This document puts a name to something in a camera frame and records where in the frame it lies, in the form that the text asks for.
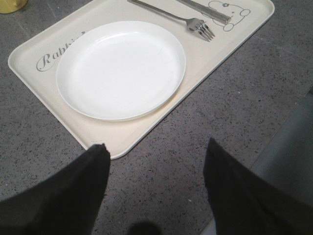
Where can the cream rabbit tray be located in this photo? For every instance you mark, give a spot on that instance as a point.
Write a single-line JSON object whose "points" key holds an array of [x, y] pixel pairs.
{"points": [[35, 62]]}

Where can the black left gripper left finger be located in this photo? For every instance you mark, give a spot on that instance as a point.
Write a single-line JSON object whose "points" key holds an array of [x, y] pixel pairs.
{"points": [[65, 204]]}

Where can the silver fork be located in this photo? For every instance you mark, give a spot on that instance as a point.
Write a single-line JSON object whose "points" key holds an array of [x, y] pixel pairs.
{"points": [[193, 24]]}

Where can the yellow enamel mug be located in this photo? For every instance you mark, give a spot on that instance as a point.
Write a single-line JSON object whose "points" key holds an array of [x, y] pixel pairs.
{"points": [[10, 6]]}

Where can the white round plate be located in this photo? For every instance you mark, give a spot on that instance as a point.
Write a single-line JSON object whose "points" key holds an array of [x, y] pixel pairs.
{"points": [[121, 71]]}

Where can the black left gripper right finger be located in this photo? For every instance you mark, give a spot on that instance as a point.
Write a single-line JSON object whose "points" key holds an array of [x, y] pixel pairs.
{"points": [[244, 204]]}

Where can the silver chopsticks pair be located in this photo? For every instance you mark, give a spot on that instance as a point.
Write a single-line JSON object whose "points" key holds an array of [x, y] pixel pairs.
{"points": [[207, 11]]}

